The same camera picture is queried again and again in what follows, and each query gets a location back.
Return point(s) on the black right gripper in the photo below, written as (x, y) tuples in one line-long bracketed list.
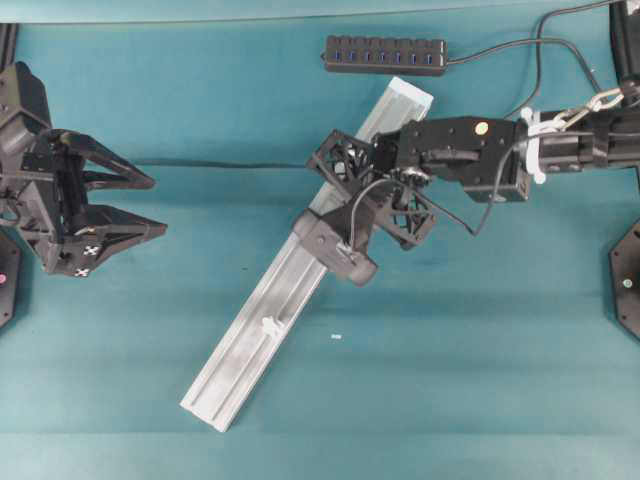
[(376, 192)]

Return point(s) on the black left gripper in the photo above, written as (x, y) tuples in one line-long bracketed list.
[(44, 198)]

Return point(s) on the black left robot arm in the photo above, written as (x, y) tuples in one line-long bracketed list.
[(44, 196)]

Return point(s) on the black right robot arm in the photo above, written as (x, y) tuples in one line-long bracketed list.
[(494, 160)]

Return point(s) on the black USB hub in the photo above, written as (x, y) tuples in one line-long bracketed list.
[(385, 55)]

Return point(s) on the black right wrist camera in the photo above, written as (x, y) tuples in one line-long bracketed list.
[(335, 244)]

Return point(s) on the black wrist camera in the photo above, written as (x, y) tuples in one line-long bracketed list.
[(335, 244), (24, 108)]

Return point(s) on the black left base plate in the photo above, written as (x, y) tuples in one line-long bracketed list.
[(11, 259)]

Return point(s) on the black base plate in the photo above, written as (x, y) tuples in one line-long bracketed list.
[(624, 268), (11, 259)]

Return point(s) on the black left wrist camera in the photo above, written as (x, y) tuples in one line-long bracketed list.
[(24, 108)]

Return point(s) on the black left frame post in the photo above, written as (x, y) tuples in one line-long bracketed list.
[(8, 42)]

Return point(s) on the black frame post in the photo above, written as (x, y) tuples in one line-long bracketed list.
[(8, 42), (624, 40)]

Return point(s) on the aluminium rail profile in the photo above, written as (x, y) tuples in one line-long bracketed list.
[(254, 337)]

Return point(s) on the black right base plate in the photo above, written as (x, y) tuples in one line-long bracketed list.
[(624, 268)]

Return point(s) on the black right frame post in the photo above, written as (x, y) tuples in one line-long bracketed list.
[(624, 40)]

